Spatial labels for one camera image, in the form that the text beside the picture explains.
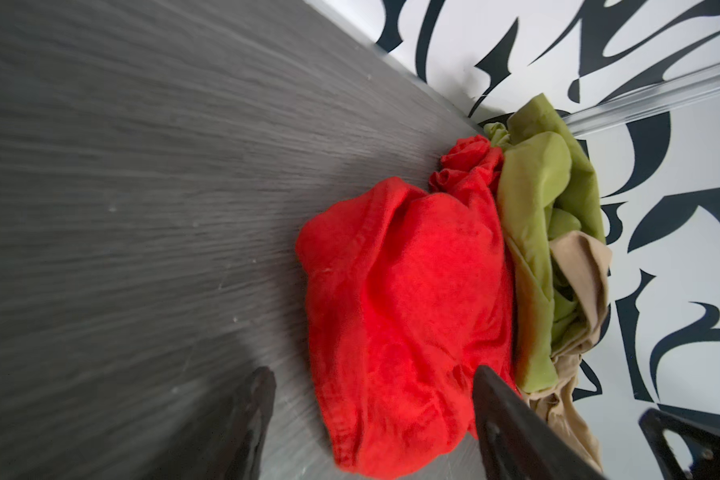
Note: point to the red cloth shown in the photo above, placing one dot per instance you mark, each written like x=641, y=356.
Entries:
x=409, y=291

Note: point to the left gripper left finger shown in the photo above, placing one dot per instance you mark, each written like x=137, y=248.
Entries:
x=226, y=439

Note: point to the green cloth with print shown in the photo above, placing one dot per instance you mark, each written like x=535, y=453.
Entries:
x=548, y=187

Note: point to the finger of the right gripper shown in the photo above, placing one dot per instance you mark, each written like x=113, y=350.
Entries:
x=703, y=442

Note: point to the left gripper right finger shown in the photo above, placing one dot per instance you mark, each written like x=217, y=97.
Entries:
x=514, y=442

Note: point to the beige tan cloth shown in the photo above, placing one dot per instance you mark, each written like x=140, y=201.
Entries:
x=584, y=263

